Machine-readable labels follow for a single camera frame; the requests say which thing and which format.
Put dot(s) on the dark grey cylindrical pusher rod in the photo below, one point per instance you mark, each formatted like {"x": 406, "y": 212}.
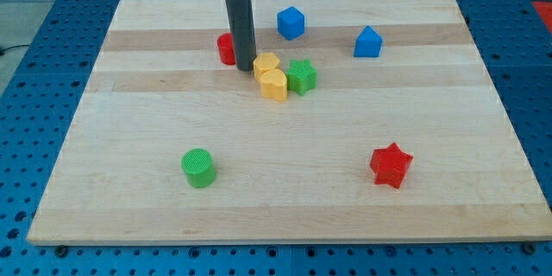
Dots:
{"x": 241, "y": 25}

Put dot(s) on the red cylinder block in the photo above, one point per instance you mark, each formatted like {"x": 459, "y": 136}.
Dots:
{"x": 226, "y": 49}

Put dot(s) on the yellow hexagon block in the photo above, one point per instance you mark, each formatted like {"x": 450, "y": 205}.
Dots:
{"x": 265, "y": 62}

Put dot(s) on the blue cube block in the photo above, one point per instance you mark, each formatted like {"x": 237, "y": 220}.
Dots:
{"x": 291, "y": 23}

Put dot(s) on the yellow heart block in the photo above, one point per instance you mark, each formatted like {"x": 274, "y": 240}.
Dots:
{"x": 273, "y": 85}

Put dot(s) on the green star block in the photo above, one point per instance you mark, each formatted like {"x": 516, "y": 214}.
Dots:
{"x": 301, "y": 77}

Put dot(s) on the blue pentagon block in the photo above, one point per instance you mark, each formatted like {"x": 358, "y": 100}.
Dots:
{"x": 368, "y": 43}

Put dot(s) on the green cylinder block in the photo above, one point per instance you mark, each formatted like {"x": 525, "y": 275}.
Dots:
{"x": 198, "y": 167}

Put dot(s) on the light wooden board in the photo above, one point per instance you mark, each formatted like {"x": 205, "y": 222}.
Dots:
{"x": 295, "y": 171}

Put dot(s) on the red star block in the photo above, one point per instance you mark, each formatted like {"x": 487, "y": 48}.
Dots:
{"x": 390, "y": 165}

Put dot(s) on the red object at right edge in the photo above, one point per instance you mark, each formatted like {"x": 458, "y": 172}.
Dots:
{"x": 544, "y": 10}

